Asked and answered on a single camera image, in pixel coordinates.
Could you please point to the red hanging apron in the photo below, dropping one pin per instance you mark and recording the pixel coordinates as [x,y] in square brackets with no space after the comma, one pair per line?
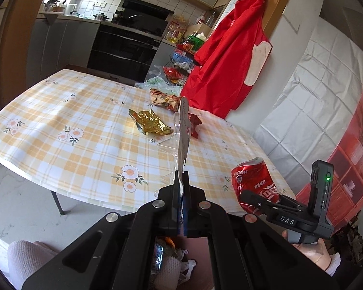
[230,54]

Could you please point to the white plastic bag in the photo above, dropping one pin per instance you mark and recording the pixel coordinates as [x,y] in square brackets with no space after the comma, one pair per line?
[189,265]

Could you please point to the white foam fruit net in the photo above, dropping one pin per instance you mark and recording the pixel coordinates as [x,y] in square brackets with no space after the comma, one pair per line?
[169,268]

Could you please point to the brown bin with white rim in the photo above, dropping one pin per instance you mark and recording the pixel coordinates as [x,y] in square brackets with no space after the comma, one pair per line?
[201,247]

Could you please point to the dried brown plant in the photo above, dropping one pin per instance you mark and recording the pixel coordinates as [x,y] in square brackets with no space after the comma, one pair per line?
[351,235]

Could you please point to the clear plastic container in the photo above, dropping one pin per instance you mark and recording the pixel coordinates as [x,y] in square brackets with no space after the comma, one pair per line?
[183,133]

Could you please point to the translucent plastic bag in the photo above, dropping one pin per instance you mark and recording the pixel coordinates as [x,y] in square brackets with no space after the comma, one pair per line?
[157,81]

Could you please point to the grey kitchen base cabinet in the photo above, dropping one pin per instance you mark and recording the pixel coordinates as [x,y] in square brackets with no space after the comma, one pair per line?
[60,42]

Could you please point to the crumpled gold wrapper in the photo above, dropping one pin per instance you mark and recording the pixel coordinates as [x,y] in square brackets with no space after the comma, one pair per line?
[151,123]

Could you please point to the yellow plaid floral tablecloth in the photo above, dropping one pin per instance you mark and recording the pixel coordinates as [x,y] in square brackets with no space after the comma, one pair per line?
[78,145]

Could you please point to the black built-in oven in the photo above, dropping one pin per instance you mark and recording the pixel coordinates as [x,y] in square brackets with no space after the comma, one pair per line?
[121,51]

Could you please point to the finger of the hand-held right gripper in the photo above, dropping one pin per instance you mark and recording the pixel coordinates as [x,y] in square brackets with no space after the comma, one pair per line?
[293,202]
[260,202]

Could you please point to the steel cooking pot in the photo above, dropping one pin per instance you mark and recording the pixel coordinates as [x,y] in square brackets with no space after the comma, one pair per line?
[100,17]

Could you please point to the orange peel piece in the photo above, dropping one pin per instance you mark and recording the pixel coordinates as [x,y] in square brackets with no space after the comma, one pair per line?
[169,241]

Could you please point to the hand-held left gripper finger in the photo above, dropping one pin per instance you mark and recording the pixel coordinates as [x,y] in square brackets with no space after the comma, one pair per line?
[178,214]
[186,217]

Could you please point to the silver printed wrapper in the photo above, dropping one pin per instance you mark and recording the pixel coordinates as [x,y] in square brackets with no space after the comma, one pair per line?
[158,255]

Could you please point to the person's right hand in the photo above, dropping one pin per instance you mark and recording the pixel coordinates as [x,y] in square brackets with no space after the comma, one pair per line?
[311,249]

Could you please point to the small red wrapper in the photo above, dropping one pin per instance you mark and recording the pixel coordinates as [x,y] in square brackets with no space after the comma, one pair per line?
[196,120]

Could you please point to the black range hood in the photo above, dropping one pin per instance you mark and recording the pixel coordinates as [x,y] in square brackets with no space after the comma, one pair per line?
[145,7]

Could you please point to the crumpled red snack wrapper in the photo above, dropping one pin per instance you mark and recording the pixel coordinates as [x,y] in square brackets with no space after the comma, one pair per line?
[165,99]

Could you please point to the white creased wall sheet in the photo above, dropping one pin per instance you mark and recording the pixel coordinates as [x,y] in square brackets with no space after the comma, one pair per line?
[314,90]

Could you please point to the red printed wall cloth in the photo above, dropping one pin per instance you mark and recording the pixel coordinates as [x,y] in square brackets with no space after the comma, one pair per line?
[351,157]

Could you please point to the black table leg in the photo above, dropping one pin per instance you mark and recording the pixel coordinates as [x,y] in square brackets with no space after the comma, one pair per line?
[59,202]

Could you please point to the crushed red drink can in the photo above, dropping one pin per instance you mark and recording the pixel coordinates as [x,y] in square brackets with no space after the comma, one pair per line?
[254,175]

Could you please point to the person's left trouser leg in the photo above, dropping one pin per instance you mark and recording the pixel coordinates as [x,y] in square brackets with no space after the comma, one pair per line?
[27,259]

